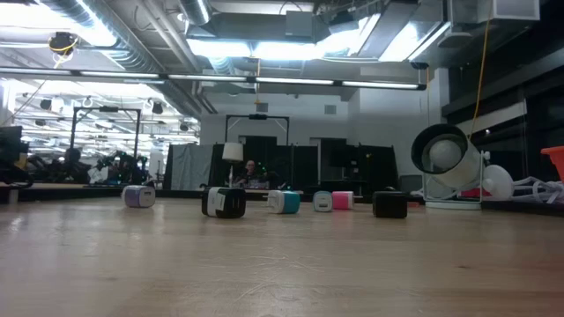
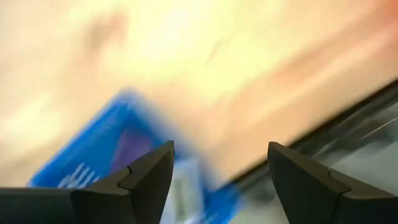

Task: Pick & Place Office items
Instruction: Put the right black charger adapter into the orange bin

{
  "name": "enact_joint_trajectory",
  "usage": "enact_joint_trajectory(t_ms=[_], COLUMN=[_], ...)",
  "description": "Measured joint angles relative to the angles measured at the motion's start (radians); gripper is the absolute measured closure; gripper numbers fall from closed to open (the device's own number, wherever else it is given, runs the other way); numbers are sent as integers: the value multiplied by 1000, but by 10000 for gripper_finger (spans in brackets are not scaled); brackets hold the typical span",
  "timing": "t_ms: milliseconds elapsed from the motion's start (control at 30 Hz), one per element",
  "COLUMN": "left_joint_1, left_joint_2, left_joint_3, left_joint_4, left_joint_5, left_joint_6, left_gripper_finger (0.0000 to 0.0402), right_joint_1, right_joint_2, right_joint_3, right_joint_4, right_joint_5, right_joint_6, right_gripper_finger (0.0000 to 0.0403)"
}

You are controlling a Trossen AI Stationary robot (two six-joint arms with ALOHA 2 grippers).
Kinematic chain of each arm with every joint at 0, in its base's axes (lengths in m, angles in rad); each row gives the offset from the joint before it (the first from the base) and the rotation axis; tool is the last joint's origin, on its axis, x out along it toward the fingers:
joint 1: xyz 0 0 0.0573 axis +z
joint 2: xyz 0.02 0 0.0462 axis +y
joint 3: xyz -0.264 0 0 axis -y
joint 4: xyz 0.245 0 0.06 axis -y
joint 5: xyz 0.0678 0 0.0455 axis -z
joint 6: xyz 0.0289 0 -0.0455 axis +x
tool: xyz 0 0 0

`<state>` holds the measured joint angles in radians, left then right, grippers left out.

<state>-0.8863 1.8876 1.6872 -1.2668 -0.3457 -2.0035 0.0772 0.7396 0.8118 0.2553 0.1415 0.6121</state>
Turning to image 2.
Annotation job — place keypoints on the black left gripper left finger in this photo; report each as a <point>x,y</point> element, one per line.
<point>93,205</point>

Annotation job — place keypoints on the blue plastic basket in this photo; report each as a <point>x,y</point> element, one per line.
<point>93,149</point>

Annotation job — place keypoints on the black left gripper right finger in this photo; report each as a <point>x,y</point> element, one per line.
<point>326,199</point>

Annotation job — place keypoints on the dark purple box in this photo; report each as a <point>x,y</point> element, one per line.
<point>130,146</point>

